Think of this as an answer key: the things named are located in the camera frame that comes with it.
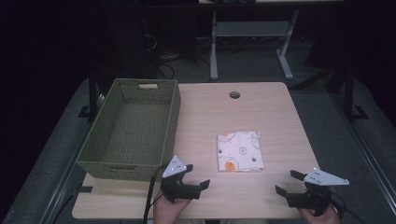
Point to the green woven basket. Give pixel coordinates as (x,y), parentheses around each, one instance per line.
(137,133)

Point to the grey metal table frame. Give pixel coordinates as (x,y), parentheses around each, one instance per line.
(249,28)

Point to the white patterned cloth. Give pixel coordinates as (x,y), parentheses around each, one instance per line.
(240,151)

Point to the black metal stand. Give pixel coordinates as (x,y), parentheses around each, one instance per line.
(92,93)
(349,93)

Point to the person's left hand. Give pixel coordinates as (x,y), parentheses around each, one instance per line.
(166,213)

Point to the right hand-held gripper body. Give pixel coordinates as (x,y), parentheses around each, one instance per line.
(311,197)

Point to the person's right hand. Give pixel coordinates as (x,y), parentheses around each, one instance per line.
(322,219)

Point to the black tape strip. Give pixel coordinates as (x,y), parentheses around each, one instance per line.
(84,189)

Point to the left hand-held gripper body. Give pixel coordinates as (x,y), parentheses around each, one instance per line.
(174,186)

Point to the metal floor rail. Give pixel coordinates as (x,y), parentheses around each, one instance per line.
(67,177)
(364,149)

